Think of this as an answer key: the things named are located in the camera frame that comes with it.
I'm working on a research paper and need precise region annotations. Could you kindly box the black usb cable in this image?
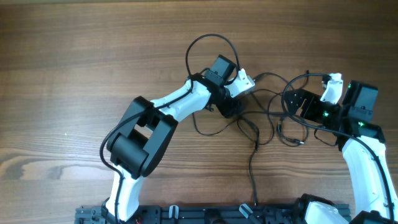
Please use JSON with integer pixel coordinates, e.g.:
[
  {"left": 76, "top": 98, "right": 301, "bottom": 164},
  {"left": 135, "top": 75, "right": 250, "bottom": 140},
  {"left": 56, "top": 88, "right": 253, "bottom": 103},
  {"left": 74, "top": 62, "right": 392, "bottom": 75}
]
[{"left": 192, "top": 70, "right": 310, "bottom": 206}]

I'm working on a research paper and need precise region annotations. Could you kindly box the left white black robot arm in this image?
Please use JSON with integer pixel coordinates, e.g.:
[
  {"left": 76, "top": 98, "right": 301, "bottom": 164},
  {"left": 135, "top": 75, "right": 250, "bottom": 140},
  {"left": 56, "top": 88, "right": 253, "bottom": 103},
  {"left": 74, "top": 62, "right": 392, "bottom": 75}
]
[{"left": 99, "top": 55, "right": 255, "bottom": 223}]

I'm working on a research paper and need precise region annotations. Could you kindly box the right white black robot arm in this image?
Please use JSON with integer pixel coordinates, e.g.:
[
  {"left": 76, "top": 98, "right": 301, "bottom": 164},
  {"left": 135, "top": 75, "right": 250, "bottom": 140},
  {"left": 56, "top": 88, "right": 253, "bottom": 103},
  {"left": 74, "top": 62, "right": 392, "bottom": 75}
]
[{"left": 281, "top": 74, "right": 397, "bottom": 223}]

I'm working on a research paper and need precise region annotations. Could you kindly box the right camera black cable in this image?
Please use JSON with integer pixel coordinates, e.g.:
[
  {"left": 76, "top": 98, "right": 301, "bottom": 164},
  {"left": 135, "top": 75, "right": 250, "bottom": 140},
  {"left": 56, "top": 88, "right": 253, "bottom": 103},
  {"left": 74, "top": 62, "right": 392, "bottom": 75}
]
[{"left": 280, "top": 73, "right": 396, "bottom": 220}]

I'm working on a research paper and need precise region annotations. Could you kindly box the camera black cable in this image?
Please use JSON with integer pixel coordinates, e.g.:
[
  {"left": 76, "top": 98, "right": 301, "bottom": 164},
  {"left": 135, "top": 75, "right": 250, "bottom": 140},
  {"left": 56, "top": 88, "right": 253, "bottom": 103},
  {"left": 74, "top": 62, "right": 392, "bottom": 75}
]
[
  {"left": 99, "top": 33, "right": 241, "bottom": 223},
  {"left": 280, "top": 73, "right": 396, "bottom": 220}
]

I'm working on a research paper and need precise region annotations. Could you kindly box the left camera black cable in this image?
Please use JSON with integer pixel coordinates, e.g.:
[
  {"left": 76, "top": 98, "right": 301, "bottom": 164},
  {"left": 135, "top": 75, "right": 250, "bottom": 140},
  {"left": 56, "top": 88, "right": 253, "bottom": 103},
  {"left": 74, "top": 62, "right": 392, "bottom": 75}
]
[{"left": 99, "top": 33, "right": 241, "bottom": 223}]

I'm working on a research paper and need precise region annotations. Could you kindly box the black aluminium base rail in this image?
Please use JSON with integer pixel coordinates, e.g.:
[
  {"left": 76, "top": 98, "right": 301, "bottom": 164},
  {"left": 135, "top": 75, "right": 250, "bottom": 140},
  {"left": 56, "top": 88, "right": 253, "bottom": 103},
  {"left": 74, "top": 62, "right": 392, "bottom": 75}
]
[{"left": 74, "top": 204, "right": 304, "bottom": 224}]

